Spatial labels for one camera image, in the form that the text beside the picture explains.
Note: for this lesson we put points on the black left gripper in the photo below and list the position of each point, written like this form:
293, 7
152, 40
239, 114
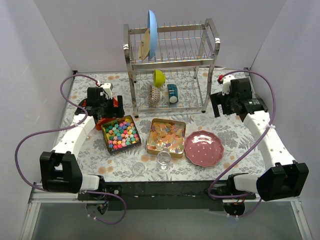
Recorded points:
114, 107

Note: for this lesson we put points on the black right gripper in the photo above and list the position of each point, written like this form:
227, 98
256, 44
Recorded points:
219, 105

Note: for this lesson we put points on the orange lollipop candy tin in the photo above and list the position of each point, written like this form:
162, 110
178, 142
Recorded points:
108, 112

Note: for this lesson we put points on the star candy tin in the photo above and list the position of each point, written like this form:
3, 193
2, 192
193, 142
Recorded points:
120, 135

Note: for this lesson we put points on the gold tin of candies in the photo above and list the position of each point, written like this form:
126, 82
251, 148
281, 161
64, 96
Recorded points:
166, 135

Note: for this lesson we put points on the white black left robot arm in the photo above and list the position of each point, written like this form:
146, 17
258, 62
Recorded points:
59, 168

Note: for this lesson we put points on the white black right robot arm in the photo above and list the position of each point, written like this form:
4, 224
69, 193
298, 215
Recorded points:
284, 177

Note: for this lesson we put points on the teal white mug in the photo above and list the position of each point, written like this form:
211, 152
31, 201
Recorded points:
173, 93

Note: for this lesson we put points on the pink polka dot plate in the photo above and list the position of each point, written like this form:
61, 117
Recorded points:
203, 148

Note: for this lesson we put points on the patterned ceramic bowl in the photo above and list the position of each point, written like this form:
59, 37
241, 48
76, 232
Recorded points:
154, 96

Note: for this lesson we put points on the steel two-tier dish rack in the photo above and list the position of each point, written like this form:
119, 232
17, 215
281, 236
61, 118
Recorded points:
186, 53

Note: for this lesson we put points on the yellow-green bowl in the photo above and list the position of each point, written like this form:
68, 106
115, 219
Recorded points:
159, 78

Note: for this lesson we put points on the clear jar lid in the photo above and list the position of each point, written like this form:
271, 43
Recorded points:
138, 168

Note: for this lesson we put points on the beige plate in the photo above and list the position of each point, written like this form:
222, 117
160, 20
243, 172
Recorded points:
145, 45

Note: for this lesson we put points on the clear glass jar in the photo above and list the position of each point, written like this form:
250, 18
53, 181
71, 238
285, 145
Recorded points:
163, 161

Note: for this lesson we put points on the light blue plate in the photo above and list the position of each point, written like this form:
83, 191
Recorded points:
153, 27

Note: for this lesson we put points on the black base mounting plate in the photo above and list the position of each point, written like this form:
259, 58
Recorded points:
163, 195

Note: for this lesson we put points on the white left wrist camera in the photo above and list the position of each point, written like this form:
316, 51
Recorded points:
107, 89

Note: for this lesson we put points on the aluminium frame rail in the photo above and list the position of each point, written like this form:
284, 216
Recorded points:
36, 198

